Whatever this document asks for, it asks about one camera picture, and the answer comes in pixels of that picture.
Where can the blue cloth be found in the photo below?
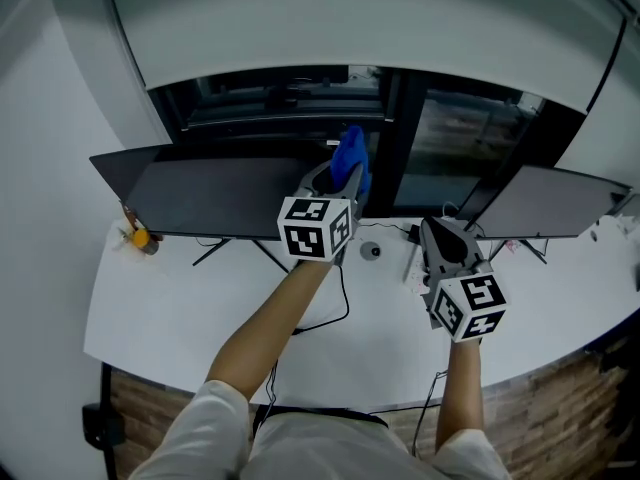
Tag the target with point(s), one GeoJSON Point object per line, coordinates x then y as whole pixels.
{"type": "Point", "coordinates": [352, 155]}

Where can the dark window with black frame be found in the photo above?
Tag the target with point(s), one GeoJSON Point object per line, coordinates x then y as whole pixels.
{"type": "Point", "coordinates": [440, 143]}

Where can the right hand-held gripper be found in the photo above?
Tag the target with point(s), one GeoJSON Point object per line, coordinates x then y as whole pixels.
{"type": "Point", "coordinates": [470, 303]}

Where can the black computer monitor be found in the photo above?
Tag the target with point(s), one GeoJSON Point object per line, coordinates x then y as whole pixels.
{"type": "Point", "coordinates": [545, 205]}
{"type": "Point", "coordinates": [215, 198]}

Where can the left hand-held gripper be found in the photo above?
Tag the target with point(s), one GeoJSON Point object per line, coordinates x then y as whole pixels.
{"type": "Point", "coordinates": [307, 228]}

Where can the black box under desk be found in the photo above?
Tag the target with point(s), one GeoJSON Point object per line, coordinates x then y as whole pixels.
{"type": "Point", "coordinates": [100, 425]}

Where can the person's left forearm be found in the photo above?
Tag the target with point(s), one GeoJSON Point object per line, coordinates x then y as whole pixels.
{"type": "Point", "coordinates": [280, 313]}

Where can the crumpled white paper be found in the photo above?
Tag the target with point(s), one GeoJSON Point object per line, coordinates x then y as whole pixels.
{"type": "Point", "coordinates": [612, 228]}

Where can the black desk crossbar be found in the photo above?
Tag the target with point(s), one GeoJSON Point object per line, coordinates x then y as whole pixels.
{"type": "Point", "coordinates": [320, 412]}

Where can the person's right forearm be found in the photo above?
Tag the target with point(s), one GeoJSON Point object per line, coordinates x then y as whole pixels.
{"type": "Point", "coordinates": [462, 393]}

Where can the white roller blind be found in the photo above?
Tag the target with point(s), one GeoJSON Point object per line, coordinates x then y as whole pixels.
{"type": "Point", "coordinates": [350, 18]}

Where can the white paper with pink print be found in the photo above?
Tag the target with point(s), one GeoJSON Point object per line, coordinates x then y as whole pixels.
{"type": "Point", "coordinates": [416, 273]}

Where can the black desk leg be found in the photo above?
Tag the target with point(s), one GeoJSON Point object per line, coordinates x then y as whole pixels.
{"type": "Point", "coordinates": [107, 398]}

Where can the person's white shirt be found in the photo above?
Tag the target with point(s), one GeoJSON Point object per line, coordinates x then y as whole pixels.
{"type": "Point", "coordinates": [325, 453]}

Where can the orange lidded small jar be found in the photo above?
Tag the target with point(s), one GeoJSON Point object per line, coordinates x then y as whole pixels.
{"type": "Point", "coordinates": [142, 239]}

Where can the grey round desk grommet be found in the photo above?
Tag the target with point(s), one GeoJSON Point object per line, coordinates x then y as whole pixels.
{"type": "Point", "coordinates": [371, 251]}

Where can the small black box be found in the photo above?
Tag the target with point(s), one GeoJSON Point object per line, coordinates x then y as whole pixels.
{"type": "Point", "coordinates": [414, 233]}

